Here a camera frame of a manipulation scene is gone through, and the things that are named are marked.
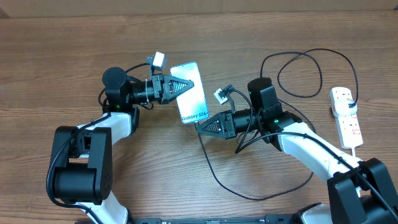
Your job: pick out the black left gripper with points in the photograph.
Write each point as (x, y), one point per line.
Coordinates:
(167, 81)

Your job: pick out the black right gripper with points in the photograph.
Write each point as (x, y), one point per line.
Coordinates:
(227, 125)

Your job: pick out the Samsung Galaxy smartphone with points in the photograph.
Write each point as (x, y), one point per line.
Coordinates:
(192, 104)

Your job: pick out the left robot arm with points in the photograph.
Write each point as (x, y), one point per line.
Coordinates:
(80, 173)

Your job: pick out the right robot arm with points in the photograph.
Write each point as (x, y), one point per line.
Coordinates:
(358, 191)

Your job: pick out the white charger plug adapter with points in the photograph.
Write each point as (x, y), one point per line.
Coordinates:
(344, 108)

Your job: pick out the white power strip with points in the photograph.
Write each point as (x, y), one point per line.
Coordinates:
(347, 126)

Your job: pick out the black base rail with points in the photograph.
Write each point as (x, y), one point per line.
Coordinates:
(267, 219)

